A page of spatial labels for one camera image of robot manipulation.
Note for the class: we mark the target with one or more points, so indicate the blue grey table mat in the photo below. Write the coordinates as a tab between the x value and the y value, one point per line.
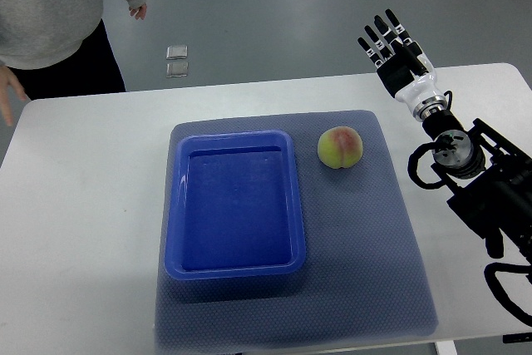
363	277

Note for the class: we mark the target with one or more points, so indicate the person's right hand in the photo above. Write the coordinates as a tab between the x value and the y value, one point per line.
9	83

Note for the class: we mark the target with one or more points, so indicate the metal floor plate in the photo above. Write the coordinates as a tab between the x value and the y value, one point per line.
177	69
174	52

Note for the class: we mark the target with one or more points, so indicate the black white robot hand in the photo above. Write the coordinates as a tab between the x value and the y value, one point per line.
403	67

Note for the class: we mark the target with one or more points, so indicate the person's left hand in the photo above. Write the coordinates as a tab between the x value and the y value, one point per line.
138	13

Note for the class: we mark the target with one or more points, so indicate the white table leg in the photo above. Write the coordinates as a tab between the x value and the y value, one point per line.
445	348

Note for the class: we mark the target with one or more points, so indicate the upper metal floor plate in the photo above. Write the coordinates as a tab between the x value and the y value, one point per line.
174	52

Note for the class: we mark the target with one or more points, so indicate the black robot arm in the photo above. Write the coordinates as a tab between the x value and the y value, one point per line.
490	181

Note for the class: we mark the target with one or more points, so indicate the yellow red peach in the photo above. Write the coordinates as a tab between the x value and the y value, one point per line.
340	147

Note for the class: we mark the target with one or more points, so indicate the blue plastic tray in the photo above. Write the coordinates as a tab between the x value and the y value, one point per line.
235	208

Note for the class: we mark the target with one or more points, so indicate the person in grey sweater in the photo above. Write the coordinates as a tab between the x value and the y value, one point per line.
59	48

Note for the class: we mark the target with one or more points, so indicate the lower metal floor plate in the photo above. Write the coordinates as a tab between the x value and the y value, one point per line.
177	69

